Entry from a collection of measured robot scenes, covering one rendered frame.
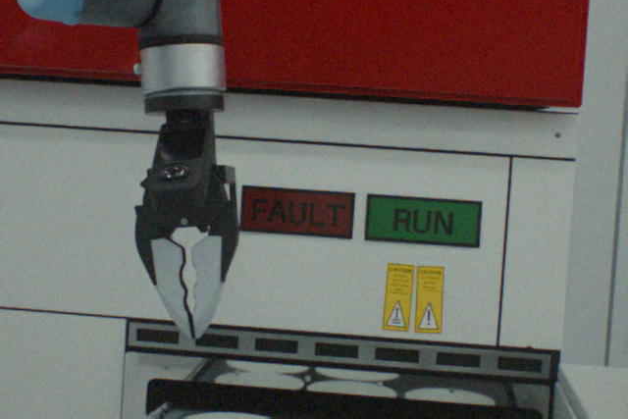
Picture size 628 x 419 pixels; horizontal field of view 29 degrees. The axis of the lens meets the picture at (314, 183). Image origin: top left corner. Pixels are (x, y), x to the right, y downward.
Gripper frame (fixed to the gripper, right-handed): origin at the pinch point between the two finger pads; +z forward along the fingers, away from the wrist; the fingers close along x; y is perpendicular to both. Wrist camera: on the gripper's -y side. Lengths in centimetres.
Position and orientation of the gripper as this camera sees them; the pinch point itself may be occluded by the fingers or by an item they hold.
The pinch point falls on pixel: (191, 324)
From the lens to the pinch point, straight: 108.2
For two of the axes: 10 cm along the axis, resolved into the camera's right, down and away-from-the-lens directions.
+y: 0.9, 0.1, 10.0
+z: 0.6, 10.0, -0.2
